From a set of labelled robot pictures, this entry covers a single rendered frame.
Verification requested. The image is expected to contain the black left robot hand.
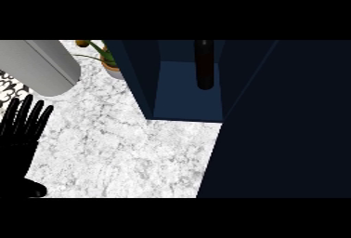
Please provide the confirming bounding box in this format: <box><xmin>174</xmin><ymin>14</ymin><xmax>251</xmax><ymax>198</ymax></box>
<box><xmin>0</xmin><ymin>94</ymin><xmax>55</xmax><ymax>199</ymax></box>

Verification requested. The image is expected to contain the dark wine bottle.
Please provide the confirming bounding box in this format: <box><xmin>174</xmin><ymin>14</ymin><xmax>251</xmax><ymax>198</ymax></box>
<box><xmin>194</xmin><ymin>39</ymin><xmax>217</xmax><ymax>91</ymax></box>

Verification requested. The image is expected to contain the dark blue cabinet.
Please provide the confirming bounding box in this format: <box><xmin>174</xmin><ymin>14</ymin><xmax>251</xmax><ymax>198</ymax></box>
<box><xmin>104</xmin><ymin>39</ymin><xmax>281</xmax><ymax>123</ymax></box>

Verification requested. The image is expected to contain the green potted plant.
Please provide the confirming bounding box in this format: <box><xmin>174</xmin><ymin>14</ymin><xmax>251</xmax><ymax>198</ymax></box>
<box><xmin>73</xmin><ymin>39</ymin><xmax>127</xmax><ymax>81</ymax></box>

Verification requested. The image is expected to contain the grey rounded appliance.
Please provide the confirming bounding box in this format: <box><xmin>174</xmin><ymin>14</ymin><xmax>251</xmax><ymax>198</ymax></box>
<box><xmin>0</xmin><ymin>39</ymin><xmax>83</xmax><ymax>98</ymax></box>

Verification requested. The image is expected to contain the dark blue cabinet door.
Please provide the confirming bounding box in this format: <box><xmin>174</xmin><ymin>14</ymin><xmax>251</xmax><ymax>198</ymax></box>
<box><xmin>197</xmin><ymin>39</ymin><xmax>351</xmax><ymax>199</ymax></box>

